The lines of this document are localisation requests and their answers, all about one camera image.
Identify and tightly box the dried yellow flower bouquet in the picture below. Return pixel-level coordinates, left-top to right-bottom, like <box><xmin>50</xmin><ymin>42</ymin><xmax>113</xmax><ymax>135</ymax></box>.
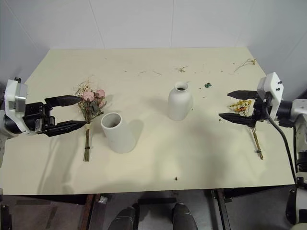
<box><xmin>227</xmin><ymin>99</ymin><xmax>265</xmax><ymax>160</ymax></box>

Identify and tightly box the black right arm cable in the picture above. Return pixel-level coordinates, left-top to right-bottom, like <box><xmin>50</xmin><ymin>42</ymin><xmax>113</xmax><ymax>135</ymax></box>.
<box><xmin>263</xmin><ymin>97</ymin><xmax>298</xmax><ymax>185</ymax></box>

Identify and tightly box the dried pink rose bouquet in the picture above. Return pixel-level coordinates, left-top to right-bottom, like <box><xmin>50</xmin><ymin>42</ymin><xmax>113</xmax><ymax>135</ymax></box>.
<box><xmin>73</xmin><ymin>75</ymin><xmax>107</xmax><ymax>162</ymax></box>

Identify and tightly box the white cylinder vase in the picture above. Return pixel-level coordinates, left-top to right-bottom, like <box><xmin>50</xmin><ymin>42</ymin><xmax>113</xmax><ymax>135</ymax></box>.
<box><xmin>100</xmin><ymin>112</ymin><xmax>137</xmax><ymax>154</ymax></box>

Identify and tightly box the dried twig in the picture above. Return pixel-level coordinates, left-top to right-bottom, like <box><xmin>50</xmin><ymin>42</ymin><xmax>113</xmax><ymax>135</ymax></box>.
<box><xmin>233</xmin><ymin>57</ymin><xmax>258</xmax><ymax>73</ymax></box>

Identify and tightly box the white bottle vase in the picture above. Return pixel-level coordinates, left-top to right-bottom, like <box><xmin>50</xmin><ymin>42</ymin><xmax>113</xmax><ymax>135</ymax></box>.
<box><xmin>167</xmin><ymin>81</ymin><xmax>194</xmax><ymax>121</ymax></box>

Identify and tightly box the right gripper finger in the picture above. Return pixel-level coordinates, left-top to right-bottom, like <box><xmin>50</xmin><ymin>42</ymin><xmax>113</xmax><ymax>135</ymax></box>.
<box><xmin>218</xmin><ymin>113</ymin><xmax>255</xmax><ymax>127</ymax></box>
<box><xmin>226</xmin><ymin>90</ymin><xmax>259</xmax><ymax>100</ymax></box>

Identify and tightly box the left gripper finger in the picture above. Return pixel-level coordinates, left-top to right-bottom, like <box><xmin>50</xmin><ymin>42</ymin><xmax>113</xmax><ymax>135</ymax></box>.
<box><xmin>44</xmin><ymin>95</ymin><xmax>83</xmax><ymax>107</ymax></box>
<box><xmin>43</xmin><ymin>120</ymin><xmax>87</xmax><ymax>138</ymax></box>

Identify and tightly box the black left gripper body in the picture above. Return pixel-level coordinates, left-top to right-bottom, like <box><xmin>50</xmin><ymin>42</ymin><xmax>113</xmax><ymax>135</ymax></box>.
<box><xmin>23</xmin><ymin>102</ymin><xmax>58</xmax><ymax>135</ymax></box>

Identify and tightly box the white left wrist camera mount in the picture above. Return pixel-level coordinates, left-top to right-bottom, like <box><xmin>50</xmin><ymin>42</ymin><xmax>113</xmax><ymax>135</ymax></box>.
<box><xmin>4</xmin><ymin>78</ymin><xmax>36</xmax><ymax>137</ymax></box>

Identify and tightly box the dark rounded shape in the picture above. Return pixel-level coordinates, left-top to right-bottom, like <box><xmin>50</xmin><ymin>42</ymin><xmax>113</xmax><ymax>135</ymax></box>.
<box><xmin>107</xmin><ymin>206</ymin><xmax>138</xmax><ymax>230</ymax></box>
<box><xmin>171</xmin><ymin>202</ymin><xmax>200</xmax><ymax>230</ymax></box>

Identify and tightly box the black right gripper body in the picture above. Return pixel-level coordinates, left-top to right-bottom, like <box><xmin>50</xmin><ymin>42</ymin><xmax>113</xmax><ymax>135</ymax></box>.
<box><xmin>249</xmin><ymin>92</ymin><xmax>274</xmax><ymax>127</ymax></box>

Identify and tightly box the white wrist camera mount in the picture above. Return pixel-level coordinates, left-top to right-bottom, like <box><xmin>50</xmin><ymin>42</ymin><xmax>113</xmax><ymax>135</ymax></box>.
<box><xmin>256</xmin><ymin>72</ymin><xmax>284</xmax><ymax>116</ymax></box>
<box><xmin>4</xmin><ymin>78</ymin><xmax>36</xmax><ymax>137</ymax></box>

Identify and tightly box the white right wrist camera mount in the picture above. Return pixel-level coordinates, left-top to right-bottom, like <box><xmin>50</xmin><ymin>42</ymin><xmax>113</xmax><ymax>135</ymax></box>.
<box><xmin>256</xmin><ymin>72</ymin><xmax>284</xmax><ymax>116</ymax></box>

